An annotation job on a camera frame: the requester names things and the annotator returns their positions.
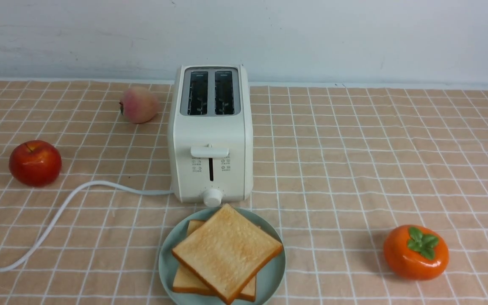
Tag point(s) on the orange checkered tablecloth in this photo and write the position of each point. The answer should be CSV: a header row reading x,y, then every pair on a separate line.
x,y
335,169

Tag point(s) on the orange persimmon with green leaf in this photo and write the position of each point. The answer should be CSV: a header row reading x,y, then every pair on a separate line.
x,y
414,252

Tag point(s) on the light green round plate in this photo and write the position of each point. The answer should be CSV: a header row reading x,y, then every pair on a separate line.
x,y
271,271

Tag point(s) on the white two-slot toaster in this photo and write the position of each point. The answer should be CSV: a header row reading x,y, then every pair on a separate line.
x,y
210,135

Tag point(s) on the pink peach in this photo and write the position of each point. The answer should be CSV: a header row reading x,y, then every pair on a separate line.
x,y
138,105

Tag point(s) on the red apple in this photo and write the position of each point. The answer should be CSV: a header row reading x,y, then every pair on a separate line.
x,y
35,163

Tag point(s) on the toast slice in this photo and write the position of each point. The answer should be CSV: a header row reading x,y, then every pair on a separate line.
x,y
227,250
220,257

